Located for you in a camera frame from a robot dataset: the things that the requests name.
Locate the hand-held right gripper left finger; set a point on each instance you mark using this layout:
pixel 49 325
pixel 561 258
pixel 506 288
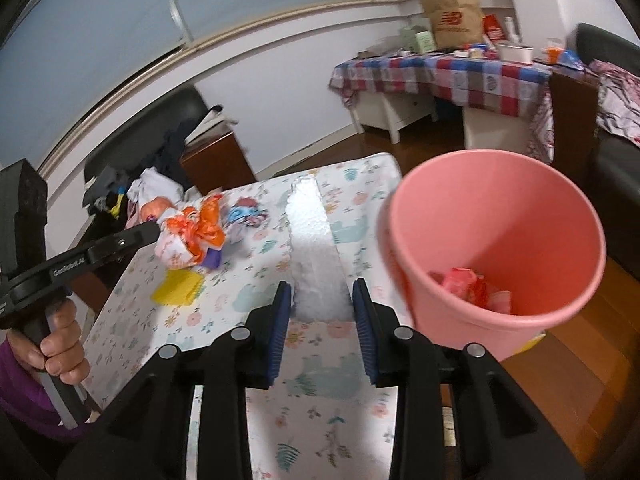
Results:
pixel 277 332

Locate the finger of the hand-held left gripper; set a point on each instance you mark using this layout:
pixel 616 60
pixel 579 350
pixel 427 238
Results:
pixel 125 240

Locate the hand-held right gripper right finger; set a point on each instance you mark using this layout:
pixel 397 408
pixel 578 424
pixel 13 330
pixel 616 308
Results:
pixel 365 332

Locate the orange white plastic wrapper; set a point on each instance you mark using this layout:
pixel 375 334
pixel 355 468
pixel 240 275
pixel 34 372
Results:
pixel 192 232

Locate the yellow foam fruit net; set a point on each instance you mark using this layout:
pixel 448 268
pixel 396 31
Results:
pixel 177 287

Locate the purple wrapper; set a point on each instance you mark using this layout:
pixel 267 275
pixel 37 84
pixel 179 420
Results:
pixel 212 259

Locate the white foam strip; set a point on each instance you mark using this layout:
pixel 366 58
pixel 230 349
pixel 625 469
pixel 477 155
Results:
pixel 312 240

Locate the red snack packet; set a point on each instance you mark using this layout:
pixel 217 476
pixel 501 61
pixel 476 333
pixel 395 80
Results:
pixel 465 285

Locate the floral paper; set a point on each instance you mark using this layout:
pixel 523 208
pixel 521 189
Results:
pixel 245 215

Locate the pink plastic bucket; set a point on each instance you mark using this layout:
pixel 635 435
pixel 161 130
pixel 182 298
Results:
pixel 500 210

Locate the person's left forearm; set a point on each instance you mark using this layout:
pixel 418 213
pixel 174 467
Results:
pixel 22 400

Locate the person's left hand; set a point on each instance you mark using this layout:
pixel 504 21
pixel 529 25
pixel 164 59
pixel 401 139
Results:
pixel 70 352

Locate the pink patterned garment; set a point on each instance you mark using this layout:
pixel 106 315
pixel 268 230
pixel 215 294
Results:
pixel 132 216

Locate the yellow blue sock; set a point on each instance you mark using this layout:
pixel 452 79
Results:
pixel 117 205

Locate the red apple with sticker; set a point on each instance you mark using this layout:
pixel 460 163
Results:
pixel 151 208

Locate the grey garment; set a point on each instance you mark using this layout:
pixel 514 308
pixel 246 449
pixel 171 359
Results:
pixel 105 185

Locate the white garment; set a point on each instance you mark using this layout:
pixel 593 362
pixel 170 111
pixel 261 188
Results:
pixel 155 185

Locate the black garment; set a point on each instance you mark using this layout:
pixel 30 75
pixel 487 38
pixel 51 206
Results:
pixel 172 152

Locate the wooden armrest cabinet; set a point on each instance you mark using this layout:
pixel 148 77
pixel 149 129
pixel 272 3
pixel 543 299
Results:
pixel 215 162
pixel 575 115

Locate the cream cloth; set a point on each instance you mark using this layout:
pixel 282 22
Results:
pixel 212 125

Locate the black leather armchair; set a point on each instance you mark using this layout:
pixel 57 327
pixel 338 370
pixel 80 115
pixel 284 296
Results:
pixel 190 105
pixel 615 185

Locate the yellow white box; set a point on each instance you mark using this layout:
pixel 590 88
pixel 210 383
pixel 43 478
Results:
pixel 532 342

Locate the white wooden table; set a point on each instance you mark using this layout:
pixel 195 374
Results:
pixel 385 115

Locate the checked tablecloth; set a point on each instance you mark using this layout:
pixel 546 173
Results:
pixel 440 77

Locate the red patterned cloth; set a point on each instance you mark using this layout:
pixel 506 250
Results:
pixel 540 130

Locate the clear plastic packaging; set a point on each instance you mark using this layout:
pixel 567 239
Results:
pixel 380 51

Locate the green cardboard box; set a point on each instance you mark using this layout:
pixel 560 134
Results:
pixel 417 38

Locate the white plastic tub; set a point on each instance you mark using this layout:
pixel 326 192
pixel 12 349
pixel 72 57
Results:
pixel 515 53

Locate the brown paper bag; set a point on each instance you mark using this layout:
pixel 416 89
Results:
pixel 452 17

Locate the red standing packet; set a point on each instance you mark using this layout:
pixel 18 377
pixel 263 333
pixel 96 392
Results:
pixel 492 27

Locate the orange packet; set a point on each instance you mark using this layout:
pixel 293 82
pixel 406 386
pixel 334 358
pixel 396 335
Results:
pixel 554 53

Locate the blue plastic bag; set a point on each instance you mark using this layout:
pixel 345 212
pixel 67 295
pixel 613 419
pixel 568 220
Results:
pixel 571 60

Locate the plaid pink garment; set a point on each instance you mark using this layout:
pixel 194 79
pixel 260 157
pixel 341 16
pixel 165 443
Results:
pixel 617 97

